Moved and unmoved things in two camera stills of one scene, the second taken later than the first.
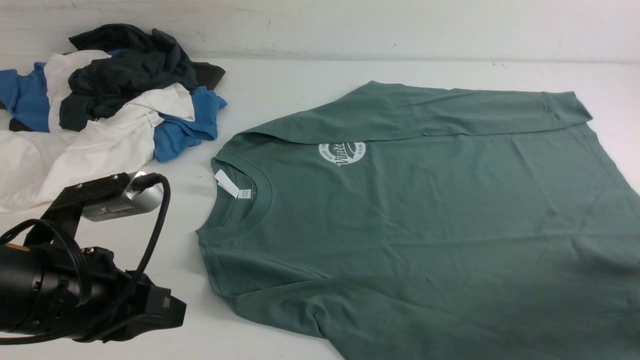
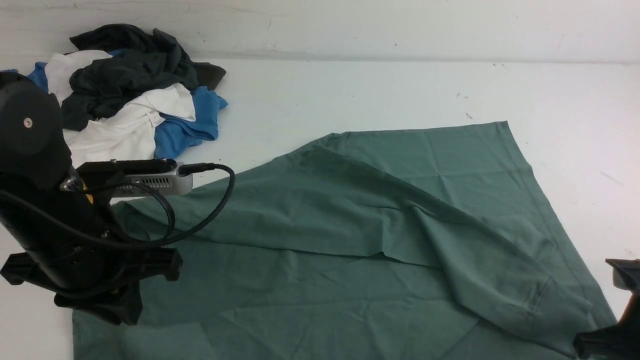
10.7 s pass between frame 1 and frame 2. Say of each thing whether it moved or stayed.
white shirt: stayed
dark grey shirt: stayed
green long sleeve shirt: moved
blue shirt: stayed
